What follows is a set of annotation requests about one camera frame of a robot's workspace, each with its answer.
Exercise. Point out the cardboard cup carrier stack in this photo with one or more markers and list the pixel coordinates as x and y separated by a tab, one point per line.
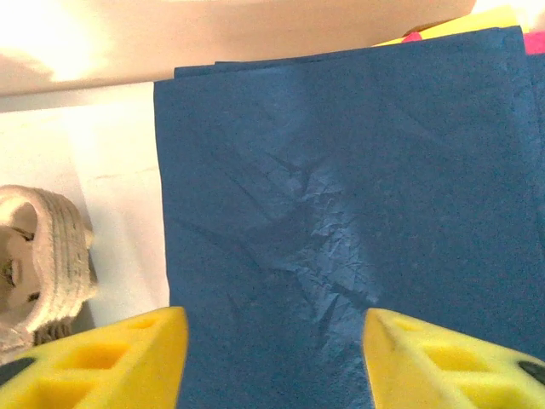
59	255

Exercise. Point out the pink paper napkin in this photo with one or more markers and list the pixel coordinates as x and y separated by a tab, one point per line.
536	42

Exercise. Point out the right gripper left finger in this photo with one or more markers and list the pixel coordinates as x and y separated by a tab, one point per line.
106	370

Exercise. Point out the blue paper napkin stack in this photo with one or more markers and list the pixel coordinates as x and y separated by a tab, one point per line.
340	170

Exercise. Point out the yellow paper napkin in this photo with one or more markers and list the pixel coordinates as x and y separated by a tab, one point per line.
468	23

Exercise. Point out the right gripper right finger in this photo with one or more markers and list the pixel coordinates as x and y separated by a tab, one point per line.
447	375

